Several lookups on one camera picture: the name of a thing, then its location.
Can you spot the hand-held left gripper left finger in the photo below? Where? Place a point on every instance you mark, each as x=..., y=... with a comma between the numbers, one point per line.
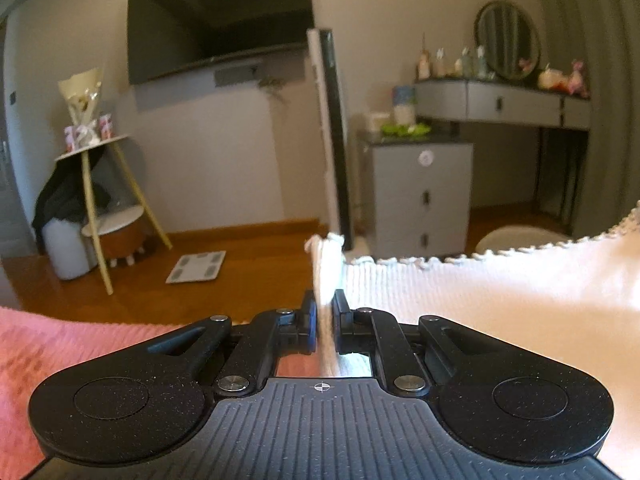
x=311, y=321

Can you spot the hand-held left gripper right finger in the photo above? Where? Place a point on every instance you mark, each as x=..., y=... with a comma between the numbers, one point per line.
x=342, y=321

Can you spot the small white box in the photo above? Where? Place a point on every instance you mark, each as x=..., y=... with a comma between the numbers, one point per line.
x=377, y=122

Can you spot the black wall television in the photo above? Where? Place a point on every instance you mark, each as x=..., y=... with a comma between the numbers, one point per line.
x=215, y=25

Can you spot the pink plush toy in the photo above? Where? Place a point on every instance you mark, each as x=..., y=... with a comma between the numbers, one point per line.
x=578, y=80

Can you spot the cream wrapped flower bouquet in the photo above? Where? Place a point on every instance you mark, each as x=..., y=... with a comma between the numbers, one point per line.
x=80, y=97

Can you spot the blue and white container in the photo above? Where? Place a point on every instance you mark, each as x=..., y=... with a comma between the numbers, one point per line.
x=404, y=107

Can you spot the tall white and black panel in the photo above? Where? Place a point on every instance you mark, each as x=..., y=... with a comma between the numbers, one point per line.
x=332, y=135

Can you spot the grey door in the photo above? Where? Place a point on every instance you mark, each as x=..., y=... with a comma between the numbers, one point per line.
x=10, y=200

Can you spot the pink ribbed blanket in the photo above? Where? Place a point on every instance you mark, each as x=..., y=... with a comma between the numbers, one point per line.
x=30, y=355

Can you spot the grey vanity desk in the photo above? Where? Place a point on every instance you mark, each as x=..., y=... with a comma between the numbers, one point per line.
x=510, y=102

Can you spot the cream soft toy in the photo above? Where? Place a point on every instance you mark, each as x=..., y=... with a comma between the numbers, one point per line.
x=550, y=77

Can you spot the green tray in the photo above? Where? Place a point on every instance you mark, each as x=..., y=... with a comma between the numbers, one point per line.
x=407, y=131

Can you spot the small pink figure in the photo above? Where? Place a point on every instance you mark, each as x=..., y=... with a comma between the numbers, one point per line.
x=105, y=126
x=69, y=139

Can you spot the white round stool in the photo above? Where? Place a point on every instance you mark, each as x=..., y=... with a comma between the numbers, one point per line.
x=520, y=237

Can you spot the grey drawer cabinet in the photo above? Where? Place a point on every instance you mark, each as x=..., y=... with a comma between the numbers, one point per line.
x=420, y=195

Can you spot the grey round bin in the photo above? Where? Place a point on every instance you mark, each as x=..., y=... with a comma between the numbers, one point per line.
x=67, y=252

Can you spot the wooden tripod shelf stand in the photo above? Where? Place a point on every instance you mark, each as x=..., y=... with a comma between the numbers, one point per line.
x=92, y=200

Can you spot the grey curtain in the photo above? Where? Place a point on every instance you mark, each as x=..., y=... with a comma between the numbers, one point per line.
x=600, y=85

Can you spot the brown stool with white legs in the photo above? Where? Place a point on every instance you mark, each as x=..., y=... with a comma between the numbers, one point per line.
x=131, y=245

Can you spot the round vanity mirror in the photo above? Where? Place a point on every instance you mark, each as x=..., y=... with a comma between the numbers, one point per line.
x=507, y=40

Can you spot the white ribbed knit sweater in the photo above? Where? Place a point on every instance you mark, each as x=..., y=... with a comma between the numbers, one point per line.
x=475, y=300

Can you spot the white bathroom scale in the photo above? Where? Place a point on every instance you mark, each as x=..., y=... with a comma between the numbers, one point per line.
x=196, y=267

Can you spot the cosmetic bottle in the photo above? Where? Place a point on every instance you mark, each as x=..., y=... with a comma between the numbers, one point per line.
x=481, y=62
x=440, y=65
x=424, y=62
x=466, y=64

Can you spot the black clothing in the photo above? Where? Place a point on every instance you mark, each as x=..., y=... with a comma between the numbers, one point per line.
x=55, y=200

